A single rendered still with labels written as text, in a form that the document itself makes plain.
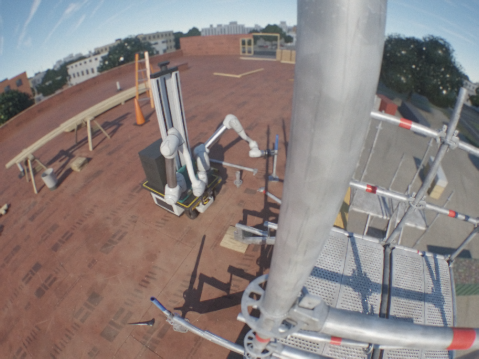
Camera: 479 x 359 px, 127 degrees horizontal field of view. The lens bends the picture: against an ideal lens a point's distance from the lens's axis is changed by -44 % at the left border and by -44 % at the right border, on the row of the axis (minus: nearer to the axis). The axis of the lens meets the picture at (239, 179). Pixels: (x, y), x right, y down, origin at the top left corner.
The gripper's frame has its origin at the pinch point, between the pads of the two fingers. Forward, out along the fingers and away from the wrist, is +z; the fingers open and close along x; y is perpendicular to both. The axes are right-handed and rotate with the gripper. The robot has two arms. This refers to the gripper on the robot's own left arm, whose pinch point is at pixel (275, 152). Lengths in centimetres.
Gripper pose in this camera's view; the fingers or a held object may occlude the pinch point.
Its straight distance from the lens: 308.3
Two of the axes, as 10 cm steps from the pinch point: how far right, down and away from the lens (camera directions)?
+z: 10.0, -0.7, 0.4
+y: -0.3, -7.7, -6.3
